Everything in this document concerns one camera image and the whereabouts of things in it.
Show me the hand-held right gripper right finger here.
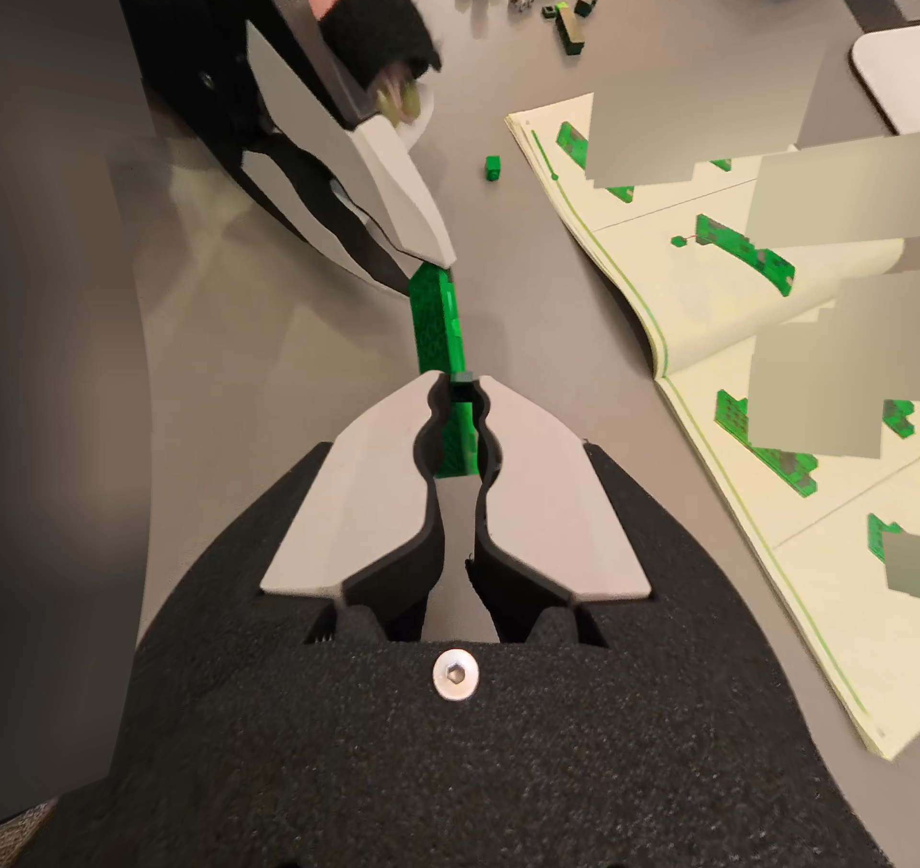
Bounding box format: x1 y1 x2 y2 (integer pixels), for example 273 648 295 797
467 375 651 603

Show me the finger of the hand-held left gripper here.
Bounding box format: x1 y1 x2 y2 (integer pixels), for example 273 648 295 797
241 131 412 300
244 20 458 270

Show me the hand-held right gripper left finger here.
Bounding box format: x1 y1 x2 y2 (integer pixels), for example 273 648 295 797
260 370 448 604

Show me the grey desk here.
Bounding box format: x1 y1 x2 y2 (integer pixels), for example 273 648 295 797
137 0 920 868

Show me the black board on white stand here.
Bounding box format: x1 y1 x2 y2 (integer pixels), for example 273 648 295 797
851 27 920 136

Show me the open building instruction booklet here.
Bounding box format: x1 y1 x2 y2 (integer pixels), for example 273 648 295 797
505 92 920 761

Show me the green brick plate assembly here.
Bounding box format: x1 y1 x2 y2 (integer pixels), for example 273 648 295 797
406 263 479 479

